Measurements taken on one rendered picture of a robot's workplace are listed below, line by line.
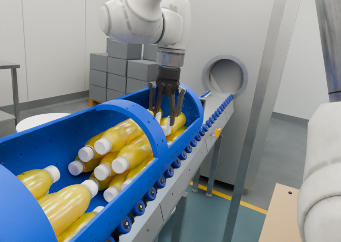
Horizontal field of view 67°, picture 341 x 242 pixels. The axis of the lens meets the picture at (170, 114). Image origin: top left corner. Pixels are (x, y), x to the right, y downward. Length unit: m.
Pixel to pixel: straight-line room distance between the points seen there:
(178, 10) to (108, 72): 3.64
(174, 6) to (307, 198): 0.64
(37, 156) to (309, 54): 4.95
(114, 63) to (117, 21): 3.60
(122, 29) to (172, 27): 0.16
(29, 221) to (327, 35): 0.43
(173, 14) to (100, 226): 0.57
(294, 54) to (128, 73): 3.00
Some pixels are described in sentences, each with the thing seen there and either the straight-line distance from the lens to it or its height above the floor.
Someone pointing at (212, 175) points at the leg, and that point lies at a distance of 2.44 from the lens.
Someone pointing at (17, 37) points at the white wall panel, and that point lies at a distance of 4.35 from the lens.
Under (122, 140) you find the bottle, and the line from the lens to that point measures 0.71.
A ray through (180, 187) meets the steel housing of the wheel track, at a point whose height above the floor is 0.86.
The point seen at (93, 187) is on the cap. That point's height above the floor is 1.11.
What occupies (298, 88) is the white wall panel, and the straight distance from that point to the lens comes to 5.34.
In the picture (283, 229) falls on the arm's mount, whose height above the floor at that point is 1.11.
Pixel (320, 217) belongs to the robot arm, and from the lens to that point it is 0.28.
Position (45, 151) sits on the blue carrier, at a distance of 0.75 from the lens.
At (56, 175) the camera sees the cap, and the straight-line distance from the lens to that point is 0.65.
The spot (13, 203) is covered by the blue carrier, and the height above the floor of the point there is 1.20.
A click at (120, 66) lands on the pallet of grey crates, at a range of 4.21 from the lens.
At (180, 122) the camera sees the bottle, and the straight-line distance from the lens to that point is 0.99.
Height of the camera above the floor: 1.44
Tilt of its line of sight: 18 degrees down
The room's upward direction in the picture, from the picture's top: 7 degrees clockwise
